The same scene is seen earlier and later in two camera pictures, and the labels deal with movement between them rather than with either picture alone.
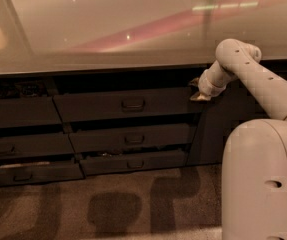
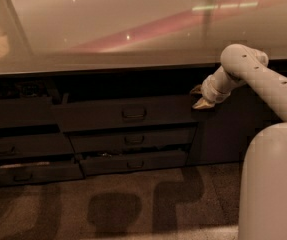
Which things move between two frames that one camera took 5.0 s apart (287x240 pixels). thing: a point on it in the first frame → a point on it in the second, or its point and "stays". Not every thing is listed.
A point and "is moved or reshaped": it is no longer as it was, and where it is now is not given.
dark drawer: x=126 y=104 is moved or reshaped
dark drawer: x=149 y=137 stays
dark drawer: x=9 y=174 stays
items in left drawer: x=23 y=89 stays
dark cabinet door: x=235 y=104 stays
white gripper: x=207 y=86 → x=210 y=89
